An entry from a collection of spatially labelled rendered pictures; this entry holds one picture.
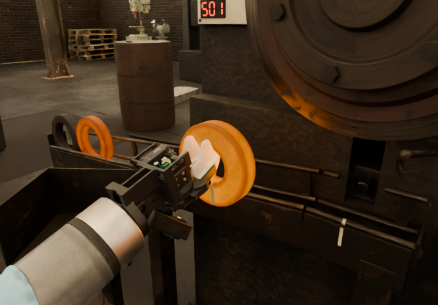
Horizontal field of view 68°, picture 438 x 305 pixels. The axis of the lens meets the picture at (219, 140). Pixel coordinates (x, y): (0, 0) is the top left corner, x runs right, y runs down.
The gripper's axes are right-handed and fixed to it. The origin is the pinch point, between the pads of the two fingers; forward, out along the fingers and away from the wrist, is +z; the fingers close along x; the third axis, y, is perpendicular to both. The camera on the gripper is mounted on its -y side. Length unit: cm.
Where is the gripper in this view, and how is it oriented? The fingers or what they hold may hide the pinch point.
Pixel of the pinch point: (214, 153)
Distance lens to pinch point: 57.8
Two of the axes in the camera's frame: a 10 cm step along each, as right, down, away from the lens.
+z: 5.9, -5.2, 6.2
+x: -7.9, -2.0, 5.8
